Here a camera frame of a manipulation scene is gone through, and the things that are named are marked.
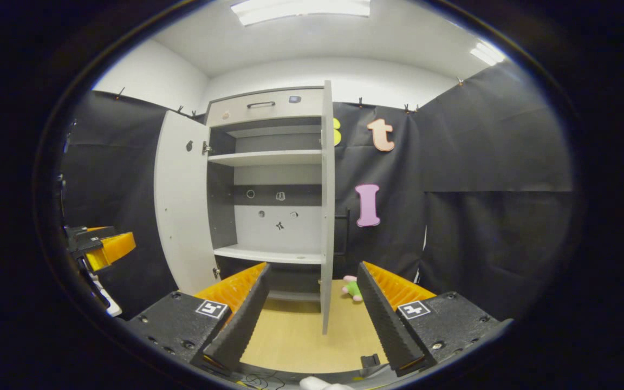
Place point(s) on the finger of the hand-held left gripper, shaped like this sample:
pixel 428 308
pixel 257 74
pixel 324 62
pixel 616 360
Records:
pixel 87 232
pixel 111 246

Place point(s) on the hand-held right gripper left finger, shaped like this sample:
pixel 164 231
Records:
pixel 241 319

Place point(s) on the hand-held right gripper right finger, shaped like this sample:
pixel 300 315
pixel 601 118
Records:
pixel 382 319

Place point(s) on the beige cabinet door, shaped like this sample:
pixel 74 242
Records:
pixel 182 206
pixel 327 189

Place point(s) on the beige double-door shoe cabinet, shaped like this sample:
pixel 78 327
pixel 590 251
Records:
pixel 268 158

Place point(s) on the beige cabinet drawer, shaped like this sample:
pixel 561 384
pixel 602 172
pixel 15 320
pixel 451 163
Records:
pixel 268 108

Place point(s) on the green pink plush toy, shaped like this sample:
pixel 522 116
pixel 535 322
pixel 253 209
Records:
pixel 353 288

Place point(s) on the black backdrop cloth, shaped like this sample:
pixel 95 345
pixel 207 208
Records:
pixel 480 162

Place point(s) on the small ceiling light panel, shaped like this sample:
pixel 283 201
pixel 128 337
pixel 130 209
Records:
pixel 488 54

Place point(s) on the large ceiling light panel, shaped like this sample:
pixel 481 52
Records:
pixel 301 11

